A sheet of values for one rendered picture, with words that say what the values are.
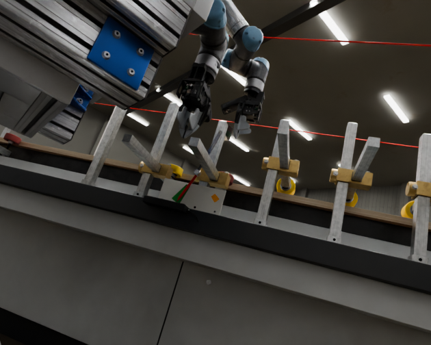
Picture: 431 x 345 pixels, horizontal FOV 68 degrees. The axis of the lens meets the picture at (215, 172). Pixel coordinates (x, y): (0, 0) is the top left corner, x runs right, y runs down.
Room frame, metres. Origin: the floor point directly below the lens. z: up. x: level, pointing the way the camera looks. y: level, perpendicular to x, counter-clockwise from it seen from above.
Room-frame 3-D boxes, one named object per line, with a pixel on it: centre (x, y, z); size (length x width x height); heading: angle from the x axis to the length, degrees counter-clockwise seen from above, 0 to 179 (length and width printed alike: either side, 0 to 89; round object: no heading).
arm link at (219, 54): (0.80, 0.12, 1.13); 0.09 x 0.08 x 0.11; 174
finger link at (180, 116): (0.81, 0.13, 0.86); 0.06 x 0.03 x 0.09; 161
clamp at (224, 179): (1.20, 0.01, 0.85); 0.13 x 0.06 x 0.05; 71
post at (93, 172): (1.37, 0.51, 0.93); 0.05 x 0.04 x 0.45; 71
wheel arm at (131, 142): (1.21, 0.25, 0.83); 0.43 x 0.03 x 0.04; 161
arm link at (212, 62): (0.81, 0.12, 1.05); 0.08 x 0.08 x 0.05
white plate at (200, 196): (1.19, 0.06, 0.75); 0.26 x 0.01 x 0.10; 71
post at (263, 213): (1.12, -0.21, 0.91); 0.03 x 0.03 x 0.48; 71
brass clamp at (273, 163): (1.11, -0.23, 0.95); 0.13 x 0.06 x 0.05; 71
